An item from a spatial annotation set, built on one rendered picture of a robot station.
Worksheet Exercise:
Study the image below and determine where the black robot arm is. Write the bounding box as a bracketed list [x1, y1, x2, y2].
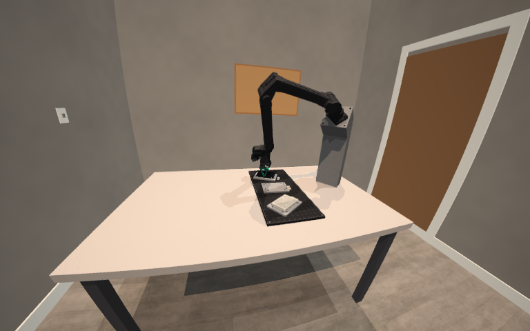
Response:
[251, 72, 348, 163]

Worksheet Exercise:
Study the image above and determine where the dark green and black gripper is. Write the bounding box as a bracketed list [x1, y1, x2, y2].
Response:
[259, 156, 271, 177]

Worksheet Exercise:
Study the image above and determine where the white well plate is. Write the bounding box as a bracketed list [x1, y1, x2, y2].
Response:
[271, 194, 297, 212]

